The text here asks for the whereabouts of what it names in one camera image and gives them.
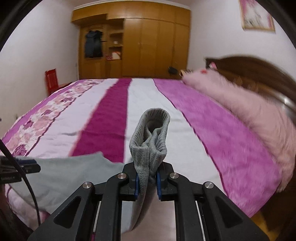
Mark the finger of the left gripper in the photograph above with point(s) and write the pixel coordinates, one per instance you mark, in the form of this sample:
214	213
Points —
9	174

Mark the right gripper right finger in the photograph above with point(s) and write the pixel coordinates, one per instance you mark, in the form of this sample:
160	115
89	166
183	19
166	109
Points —
203	211

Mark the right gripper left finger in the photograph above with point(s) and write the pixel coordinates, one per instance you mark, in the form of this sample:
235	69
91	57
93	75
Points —
92	212

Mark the grey pants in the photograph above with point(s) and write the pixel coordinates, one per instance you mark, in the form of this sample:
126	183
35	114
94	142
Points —
60	177

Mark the pink striped bedspread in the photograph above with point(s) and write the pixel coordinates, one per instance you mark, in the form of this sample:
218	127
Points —
90	129

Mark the red box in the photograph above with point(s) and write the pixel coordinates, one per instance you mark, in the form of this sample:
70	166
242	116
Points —
51	81

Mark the pink fluffy pillow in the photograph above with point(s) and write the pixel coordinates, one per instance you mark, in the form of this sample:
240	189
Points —
263	117

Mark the small black speaker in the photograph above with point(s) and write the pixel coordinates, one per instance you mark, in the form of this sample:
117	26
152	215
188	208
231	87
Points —
172	71

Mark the dark wooden headboard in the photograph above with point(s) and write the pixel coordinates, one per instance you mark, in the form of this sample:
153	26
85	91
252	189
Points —
260	77

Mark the dark hanging jacket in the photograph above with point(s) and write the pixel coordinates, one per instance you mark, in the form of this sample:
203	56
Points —
93	44

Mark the wooden wardrobe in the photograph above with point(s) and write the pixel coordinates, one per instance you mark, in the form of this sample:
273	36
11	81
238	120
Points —
140	39

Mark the framed wedding photo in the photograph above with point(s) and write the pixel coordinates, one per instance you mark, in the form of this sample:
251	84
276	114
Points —
255	17

